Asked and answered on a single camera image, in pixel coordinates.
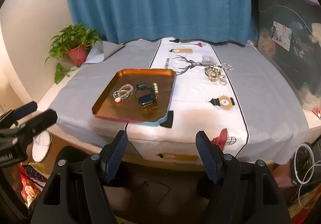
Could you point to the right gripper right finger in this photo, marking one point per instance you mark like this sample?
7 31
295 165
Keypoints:
210 155

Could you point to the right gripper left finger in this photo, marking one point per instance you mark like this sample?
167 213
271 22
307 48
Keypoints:
111 156

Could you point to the dark green smartwatch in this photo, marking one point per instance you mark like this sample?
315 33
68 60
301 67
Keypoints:
146 99

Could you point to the white deer print runner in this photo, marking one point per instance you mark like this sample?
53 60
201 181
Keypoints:
203 100

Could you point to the orange metal tray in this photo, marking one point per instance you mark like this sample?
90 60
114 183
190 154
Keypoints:
117 102

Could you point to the grey tablecloth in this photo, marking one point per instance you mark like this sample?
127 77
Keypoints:
275 120

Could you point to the green potted plant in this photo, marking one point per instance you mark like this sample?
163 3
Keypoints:
74 43

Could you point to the blue curtain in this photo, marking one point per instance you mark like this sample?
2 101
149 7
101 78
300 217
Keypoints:
209 20

